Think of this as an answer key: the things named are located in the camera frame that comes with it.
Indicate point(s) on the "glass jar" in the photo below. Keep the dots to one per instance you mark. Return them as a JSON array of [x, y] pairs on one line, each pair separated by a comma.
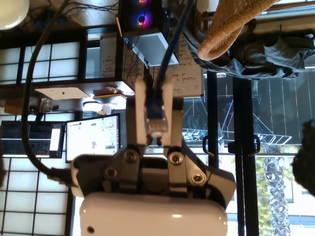
[[46, 105]]

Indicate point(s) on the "black metal stand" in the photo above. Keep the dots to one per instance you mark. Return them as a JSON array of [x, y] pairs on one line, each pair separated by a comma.
[[242, 123]]

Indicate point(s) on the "grey crumpled cloth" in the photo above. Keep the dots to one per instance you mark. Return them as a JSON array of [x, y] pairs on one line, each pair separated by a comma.
[[275, 59]]

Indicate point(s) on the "white round container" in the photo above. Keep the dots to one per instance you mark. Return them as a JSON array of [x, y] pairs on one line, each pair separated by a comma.
[[92, 105]]

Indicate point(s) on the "pale wooden board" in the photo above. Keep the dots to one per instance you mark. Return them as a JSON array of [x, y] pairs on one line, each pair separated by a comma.
[[61, 93]]

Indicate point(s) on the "white flat box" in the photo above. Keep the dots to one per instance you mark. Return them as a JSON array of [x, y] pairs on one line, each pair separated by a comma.
[[152, 48]]

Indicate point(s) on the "white globe lamp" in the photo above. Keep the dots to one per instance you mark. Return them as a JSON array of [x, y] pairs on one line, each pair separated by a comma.
[[11, 12]]

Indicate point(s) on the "whiteboard with handwriting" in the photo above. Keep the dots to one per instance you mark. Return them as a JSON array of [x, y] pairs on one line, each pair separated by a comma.
[[189, 81]]

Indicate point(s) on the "monitor with dark screen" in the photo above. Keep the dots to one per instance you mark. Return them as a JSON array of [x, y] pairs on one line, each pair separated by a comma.
[[24, 137]]

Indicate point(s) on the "monitor with white screen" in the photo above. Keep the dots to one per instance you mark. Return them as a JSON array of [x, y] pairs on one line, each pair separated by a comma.
[[91, 137]]

